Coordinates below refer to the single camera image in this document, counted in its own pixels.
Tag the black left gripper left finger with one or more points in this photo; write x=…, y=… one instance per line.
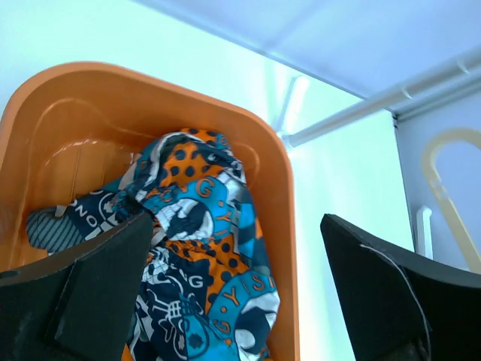
x=77, y=304

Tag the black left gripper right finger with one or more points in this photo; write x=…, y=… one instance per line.
x=398, y=305

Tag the blue orange patterned shorts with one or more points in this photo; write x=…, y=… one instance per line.
x=206, y=290

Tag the beige wooden hanger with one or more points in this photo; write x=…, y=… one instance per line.
x=444, y=202

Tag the orange plastic basket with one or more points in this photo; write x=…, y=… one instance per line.
x=74, y=127

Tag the silver white clothes rack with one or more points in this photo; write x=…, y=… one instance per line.
x=462, y=69

